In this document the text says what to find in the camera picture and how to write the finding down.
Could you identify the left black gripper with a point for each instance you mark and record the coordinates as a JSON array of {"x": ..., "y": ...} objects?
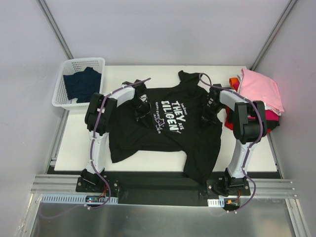
[{"x": 143, "y": 106}]

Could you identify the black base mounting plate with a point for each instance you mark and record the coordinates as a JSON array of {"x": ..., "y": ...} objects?
[{"x": 163, "y": 197}]

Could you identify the white plastic laundry basket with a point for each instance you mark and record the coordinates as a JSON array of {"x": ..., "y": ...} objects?
[{"x": 70, "y": 67}]

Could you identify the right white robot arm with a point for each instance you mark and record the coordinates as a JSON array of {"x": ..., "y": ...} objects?
[{"x": 249, "y": 126}]

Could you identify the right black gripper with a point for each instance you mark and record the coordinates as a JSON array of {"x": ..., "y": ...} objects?
[{"x": 210, "y": 108}]

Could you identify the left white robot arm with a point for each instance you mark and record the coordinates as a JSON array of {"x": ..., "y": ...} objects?
[{"x": 100, "y": 118}]

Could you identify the pink t shirt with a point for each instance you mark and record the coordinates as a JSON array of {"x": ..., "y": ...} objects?
[{"x": 264, "y": 86}]

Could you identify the red t shirt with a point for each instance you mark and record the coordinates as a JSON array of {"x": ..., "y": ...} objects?
[{"x": 229, "y": 118}]

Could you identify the magenta t shirt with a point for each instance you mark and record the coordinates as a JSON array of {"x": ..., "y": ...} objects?
[{"x": 270, "y": 115}]

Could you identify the white cable duct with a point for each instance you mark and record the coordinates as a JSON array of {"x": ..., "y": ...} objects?
[
  {"x": 216, "y": 202},
  {"x": 72, "y": 199}
]

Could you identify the left white cable duct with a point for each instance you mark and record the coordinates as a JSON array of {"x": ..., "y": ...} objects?
[{"x": 72, "y": 199}]

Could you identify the navy blue t shirt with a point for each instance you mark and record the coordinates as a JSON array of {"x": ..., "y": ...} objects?
[{"x": 82, "y": 85}]

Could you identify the right white cable duct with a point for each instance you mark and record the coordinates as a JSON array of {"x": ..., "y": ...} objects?
[{"x": 216, "y": 202}]

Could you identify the aluminium frame rail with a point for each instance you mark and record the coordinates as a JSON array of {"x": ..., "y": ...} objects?
[{"x": 66, "y": 184}]

